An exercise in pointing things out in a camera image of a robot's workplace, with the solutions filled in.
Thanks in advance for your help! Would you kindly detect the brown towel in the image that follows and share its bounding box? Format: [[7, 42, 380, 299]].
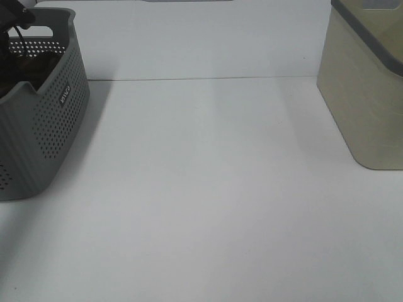
[[1, 52, 61, 97]]

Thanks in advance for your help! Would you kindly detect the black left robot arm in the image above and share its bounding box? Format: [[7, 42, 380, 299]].
[[1, 0, 36, 32]]

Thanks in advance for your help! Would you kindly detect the grey perforated laundry basket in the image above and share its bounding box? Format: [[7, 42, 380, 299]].
[[1, 8, 90, 201]]

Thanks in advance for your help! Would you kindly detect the beige plastic storage bin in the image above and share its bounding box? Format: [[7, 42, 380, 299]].
[[317, 1, 402, 171]]

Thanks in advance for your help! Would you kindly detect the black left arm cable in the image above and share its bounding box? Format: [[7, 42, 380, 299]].
[[12, 25, 30, 59]]

